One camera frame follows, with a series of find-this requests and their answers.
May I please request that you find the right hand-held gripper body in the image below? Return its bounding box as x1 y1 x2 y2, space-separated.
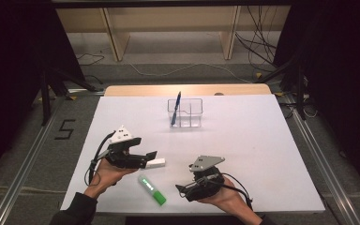
183 155 226 203

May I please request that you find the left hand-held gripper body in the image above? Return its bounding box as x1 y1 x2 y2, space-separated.
106 125 148 170

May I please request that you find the white eraser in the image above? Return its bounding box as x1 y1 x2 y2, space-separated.
143 157 167 170

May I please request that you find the green highlighter marker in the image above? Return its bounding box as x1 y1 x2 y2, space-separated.
138 174 168 206

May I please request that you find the blue pen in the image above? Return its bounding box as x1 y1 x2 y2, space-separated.
170 90 183 128

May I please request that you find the clear plastic organizer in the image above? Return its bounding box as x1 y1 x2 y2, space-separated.
167 97 203 128

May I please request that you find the person's right hand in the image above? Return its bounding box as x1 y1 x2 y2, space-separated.
196 175 255 218

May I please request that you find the person's left hand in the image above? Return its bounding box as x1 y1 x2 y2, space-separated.
83 149 139 200

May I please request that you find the wooden table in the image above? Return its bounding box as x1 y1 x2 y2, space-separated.
104 83 272 98

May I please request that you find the white board sheet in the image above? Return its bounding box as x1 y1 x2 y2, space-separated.
59 94 326 216

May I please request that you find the black tripod stand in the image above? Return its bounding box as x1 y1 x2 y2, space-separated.
257 52 309 121
39 67 98 127

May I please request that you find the wooden shelf unit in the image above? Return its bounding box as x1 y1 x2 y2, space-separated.
55 5 292 62

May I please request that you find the black curtain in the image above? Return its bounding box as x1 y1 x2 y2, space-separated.
274 0 360 203
0 0 86 186

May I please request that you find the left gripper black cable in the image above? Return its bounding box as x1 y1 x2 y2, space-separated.
83 131 116 188

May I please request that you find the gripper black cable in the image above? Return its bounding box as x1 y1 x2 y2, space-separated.
220 172 255 212
83 131 116 188

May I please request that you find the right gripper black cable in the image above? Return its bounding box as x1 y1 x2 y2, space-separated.
220 172 255 212

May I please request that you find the white floor cable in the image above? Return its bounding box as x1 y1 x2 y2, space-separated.
127 62 254 84

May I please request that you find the thin black floor cable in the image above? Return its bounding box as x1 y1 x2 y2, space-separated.
76 52 106 68

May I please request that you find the metal floor rail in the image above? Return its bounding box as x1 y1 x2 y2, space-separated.
284 96 360 225
0 98 64 225

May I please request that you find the bundle of black cables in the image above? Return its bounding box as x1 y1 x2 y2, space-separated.
234 5 283 68

